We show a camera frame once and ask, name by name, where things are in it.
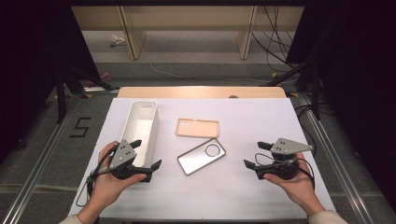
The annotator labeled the person's left hand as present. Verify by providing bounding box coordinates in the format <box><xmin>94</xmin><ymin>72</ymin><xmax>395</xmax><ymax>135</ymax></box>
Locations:
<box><xmin>88</xmin><ymin>141</ymin><xmax>148</xmax><ymax>208</ymax></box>

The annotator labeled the person's right hand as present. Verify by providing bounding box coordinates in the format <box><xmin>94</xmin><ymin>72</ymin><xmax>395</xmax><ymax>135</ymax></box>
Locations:
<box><xmin>263</xmin><ymin>151</ymin><xmax>326</xmax><ymax>217</ymax></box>

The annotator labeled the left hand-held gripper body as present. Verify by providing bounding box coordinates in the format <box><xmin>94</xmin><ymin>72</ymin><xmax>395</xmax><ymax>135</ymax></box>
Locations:
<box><xmin>108</xmin><ymin>139</ymin><xmax>153</xmax><ymax>184</ymax></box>

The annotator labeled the white floor cable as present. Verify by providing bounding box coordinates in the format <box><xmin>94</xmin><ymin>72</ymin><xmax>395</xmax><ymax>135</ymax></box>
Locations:
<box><xmin>148</xmin><ymin>62</ymin><xmax>272</xmax><ymax>84</ymax></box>

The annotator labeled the black metal stand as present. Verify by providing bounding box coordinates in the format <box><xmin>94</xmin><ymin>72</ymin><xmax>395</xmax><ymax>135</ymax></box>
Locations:
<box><xmin>55</xmin><ymin>62</ymin><xmax>120</xmax><ymax>124</ymax></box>
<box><xmin>267</xmin><ymin>55</ymin><xmax>323</xmax><ymax>120</ymax></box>

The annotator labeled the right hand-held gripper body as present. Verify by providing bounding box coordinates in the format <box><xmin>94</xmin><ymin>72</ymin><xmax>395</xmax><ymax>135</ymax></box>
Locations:
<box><xmin>254</xmin><ymin>137</ymin><xmax>314</xmax><ymax>181</ymax></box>

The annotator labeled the black curtain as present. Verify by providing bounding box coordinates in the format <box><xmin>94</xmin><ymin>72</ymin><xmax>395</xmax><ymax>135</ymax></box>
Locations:
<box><xmin>0</xmin><ymin>0</ymin><xmax>101</xmax><ymax>162</ymax></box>
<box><xmin>286</xmin><ymin>0</ymin><xmax>396</xmax><ymax>203</ymax></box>

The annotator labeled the wooden shelf unit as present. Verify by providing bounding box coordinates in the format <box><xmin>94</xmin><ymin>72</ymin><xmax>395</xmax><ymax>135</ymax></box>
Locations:
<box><xmin>71</xmin><ymin>5</ymin><xmax>305</xmax><ymax>61</ymax></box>

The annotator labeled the white storage box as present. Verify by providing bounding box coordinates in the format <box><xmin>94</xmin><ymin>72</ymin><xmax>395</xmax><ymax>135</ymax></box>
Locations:
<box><xmin>120</xmin><ymin>100</ymin><xmax>161</xmax><ymax>169</ymax></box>

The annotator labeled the crumpled white paper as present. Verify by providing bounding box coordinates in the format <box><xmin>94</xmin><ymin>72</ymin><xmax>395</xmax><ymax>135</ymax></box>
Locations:
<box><xmin>109</xmin><ymin>34</ymin><xmax>127</xmax><ymax>48</ymax></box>

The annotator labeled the pink object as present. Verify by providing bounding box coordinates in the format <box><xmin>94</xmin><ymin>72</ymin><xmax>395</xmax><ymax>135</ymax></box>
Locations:
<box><xmin>85</xmin><ymin>71</ymin><xmax>113</xmax><ymax>88</ymax></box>

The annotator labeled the bundle of black cables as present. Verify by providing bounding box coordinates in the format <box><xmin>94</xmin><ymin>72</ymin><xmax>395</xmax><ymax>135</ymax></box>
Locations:
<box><xmin>251</xmin><ymin>5</ymin><xmax>300</xmax><ymax>74</ymax></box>

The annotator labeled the right hand-held gripper cable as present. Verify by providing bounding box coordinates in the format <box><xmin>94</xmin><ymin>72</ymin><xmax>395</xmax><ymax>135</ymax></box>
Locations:
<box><xmin>254</xmin><ymin>152</ymin><xmax>316</xmax><ymax>190</ymax></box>

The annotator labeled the aluminium floor rail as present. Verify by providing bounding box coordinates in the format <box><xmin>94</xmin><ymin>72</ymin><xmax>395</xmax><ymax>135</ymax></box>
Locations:
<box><xmin>298</xmin><ymin>92</ymin><xmax>375</xmax><ymax>224</ymax></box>
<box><xmin>0</xmin><ymin>96</ymin><xmax>82</xmax><ymax>224</ymax></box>

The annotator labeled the white table mat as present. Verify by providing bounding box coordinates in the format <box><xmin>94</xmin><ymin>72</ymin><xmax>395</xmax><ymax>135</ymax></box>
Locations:
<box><xmin>68</xmin><ymin>97</ymin><xmax>337</xmax><ymax>220</ymax></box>

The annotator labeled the beige phone case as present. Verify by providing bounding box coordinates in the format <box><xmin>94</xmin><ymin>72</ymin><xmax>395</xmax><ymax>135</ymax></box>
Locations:
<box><xmin>175</xmin><ymin>118</ymin><xmax>220</xmax><ymax>139</ymax></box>

